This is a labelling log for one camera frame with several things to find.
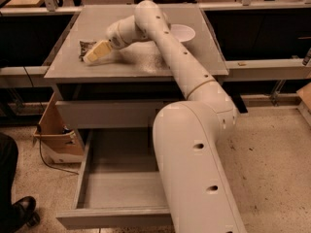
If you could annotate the black trouser leg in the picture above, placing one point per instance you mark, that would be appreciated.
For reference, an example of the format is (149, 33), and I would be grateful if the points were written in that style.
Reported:
(8, 165)

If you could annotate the cardboard box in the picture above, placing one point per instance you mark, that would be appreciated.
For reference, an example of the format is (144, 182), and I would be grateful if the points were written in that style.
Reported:
(59, 142)

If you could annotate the white ceramic bowl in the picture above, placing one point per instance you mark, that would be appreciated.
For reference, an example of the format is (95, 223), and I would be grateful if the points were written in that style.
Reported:
(182, 32)

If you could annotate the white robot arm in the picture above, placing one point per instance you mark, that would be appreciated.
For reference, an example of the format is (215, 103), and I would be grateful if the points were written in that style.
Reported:
(185, 133)

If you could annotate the grey drawer cabinet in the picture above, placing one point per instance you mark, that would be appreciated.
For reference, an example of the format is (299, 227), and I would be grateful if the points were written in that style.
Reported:
(141, 83)

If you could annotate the black shoe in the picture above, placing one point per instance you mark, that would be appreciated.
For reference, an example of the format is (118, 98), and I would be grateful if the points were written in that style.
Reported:
(25, 209)

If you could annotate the grey middle drawer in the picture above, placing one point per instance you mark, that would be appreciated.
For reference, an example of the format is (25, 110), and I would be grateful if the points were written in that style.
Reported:
(109, 114)

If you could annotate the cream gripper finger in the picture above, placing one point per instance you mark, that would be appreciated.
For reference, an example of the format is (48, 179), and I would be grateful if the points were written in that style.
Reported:
(99, 50)

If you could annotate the grey drawer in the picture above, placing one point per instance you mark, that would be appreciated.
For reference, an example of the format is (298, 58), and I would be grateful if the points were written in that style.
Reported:
(109, 114)
(119, 183)

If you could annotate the rxbar chocolate dark wrapper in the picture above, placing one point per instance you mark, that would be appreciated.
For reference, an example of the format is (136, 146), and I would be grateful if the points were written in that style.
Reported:
(85, 47)

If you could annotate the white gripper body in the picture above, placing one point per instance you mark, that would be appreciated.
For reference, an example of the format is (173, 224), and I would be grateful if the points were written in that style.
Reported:
(114, 38)

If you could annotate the grey bottom drawer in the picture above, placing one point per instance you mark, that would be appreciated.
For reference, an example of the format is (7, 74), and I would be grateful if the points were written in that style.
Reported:
(119, 183)

